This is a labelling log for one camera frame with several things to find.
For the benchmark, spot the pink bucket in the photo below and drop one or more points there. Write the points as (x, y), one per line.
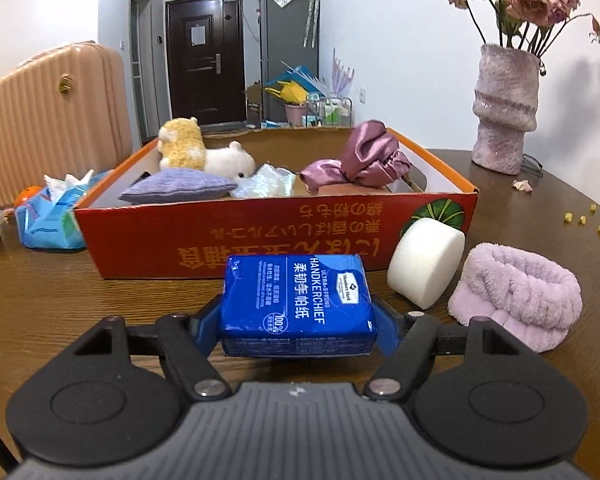
(295, 114)

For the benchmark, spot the grey refrigerator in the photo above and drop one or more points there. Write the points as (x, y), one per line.
(287, 35)

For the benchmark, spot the dark brown entrance door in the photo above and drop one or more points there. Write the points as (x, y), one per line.
(205, 75)

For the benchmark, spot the purple cloth cushion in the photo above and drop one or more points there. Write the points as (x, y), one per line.
(175, 187)

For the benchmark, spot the white trolley rack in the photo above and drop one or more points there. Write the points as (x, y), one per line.
(332, 112)

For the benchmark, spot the red cardboard box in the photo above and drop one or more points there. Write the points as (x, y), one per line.
(180, 240)

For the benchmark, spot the mauve satin scrunchie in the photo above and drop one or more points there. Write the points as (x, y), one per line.
(370, 152)

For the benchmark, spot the striped fabric item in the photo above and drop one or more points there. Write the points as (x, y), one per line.
(0, 212)

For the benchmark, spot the dried pink roses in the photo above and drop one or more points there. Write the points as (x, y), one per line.
(530, 0)

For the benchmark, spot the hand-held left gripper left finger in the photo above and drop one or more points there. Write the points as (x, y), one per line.
(212, 330)

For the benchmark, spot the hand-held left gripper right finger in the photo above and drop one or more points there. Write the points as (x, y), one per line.
(387, 330)

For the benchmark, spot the blue plastic tissue bag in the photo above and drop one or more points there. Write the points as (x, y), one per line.
(50, 220)

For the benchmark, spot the yellow white plush toy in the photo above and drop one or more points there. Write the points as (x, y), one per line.
(182, 147)

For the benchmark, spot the lilac fluffy headband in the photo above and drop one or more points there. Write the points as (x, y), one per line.
(515, 305)

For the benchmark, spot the brown cardboard carton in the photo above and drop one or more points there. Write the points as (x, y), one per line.
(252, 102)

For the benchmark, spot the white paper notice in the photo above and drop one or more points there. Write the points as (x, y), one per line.
(197, 34)

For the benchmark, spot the pink textured vase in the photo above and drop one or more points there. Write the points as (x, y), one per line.
(505, 110)

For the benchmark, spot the orange fruit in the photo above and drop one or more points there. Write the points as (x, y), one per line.
(27, 196)

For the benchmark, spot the pink ribbed suitcase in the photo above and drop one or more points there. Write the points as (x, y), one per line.
(45, 120)

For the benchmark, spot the blue and yellow bags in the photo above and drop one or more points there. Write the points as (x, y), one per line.
(292, 85)

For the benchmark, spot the purple wall decoration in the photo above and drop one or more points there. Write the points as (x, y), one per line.
(342, 72)

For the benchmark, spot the clear plastic wrapper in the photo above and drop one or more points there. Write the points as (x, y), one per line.
(262, 182)

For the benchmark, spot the grey side doorway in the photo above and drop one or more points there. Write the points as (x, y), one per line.
(142, 70)

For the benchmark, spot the eyeglasses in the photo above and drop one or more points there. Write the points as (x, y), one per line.
(532, 165)

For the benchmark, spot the hanging folded umbrella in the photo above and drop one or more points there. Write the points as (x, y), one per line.
(312, 15)

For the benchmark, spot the blue tissue pack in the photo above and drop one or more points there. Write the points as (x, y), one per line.
(295, 300)

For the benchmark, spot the white round sponge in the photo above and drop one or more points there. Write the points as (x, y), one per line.
(425, 262)

